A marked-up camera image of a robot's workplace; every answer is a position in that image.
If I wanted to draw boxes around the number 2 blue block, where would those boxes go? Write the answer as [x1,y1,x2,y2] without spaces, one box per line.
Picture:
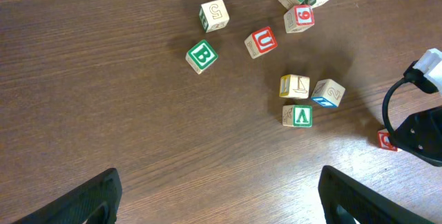
[311,79,345,108]

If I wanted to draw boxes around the sailboat yellow I block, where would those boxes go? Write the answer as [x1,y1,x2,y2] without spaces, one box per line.
[279,74,310,99]

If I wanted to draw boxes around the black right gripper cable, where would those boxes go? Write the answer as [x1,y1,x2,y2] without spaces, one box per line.
[381,61,439,142]

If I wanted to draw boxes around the green B wooden block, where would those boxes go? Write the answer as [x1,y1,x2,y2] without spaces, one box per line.
[186,39,219,75]

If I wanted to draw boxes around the red U wooden block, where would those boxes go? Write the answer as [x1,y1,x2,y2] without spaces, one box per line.
[244,26,278,59]

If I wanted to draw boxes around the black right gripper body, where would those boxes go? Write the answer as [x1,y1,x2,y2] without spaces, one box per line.
[390,106,441,167]

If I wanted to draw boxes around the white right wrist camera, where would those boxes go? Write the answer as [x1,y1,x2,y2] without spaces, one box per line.
[413,48,441,93]

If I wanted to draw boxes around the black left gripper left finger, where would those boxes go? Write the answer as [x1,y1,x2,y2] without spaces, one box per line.
[14,168,122,224]

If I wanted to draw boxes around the plain E wooden block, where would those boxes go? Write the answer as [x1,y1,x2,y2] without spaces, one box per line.
[198,0,230,33]

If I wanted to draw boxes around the green A wooden block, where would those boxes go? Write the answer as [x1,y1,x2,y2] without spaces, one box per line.
[282,105,313,128]

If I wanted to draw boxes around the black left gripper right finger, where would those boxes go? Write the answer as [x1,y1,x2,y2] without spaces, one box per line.
[318,165,429,224]

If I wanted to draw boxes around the red 6 wooden block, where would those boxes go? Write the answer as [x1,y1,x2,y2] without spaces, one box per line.
[284,5,315,34]

